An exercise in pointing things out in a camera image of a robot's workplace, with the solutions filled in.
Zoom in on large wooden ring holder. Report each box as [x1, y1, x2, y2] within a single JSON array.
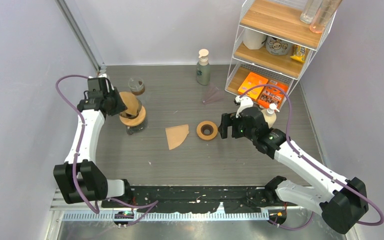
[[119, 106, 147, 127]]

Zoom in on small wooden ring holder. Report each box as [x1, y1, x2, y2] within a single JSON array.
[[196, 120, 218, 141]]

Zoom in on dark ribbed glass dripper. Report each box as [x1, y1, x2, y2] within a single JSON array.
[[119, 105, 142, 119]]

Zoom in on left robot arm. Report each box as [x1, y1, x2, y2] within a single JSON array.
[[53, 73, 134, 207]]

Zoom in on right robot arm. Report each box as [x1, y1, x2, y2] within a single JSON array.
[[218, 107, 369, 234]]

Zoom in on pink glass dripper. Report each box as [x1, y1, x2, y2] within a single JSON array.
[[201, 84, 224, 105]]

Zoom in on cream pump bottle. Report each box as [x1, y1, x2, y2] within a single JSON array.
[[261, 103, 279, 128]]

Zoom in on glass carafe server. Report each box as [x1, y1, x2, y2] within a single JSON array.
[[126, 120, 148, 136]]

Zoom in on small glass with wood band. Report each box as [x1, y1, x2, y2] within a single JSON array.
[[128, 77, 146, 96]]

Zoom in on orange snack packet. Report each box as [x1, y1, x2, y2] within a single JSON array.
[[257, 80, 289, 109]]

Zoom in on orange box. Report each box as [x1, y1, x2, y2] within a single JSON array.
[[237, 72, 269, 101]]

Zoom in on green pump bottle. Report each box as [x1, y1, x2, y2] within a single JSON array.
[[195, 48, 211, 86]]

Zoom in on cartoon printed tin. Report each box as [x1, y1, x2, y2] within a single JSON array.
[[265, 36, 293, 56]]

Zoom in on white paper roll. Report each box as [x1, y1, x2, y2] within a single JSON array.
[[242, 28, 267, 50]]

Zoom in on yellow snack bag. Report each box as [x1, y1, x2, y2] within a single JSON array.
[[290, 45, 309, 64]]

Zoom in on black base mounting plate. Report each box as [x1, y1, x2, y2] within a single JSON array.
[[118, 185, 291, 214]]

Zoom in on clear glass bottle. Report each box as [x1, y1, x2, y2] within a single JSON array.
[[299, 0, 323, 24]]

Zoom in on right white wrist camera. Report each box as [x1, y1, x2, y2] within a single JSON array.
[[234, 95, 254, 118]]

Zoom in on aluminium frame rail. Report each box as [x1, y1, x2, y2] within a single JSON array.
[[56, 0, 107, 181]]

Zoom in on white wire wooden shelf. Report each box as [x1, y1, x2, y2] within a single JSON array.
[[225, 0, 335, 95]]

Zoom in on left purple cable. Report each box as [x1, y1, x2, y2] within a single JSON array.
[[55, 74, 160, 220]]

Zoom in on purple cable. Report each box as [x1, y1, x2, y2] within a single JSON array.
[[55, 74, 160, 220], [238, 83, 384, 231]]

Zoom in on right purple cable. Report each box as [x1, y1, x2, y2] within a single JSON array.
[[238, 83, 384, 231]]

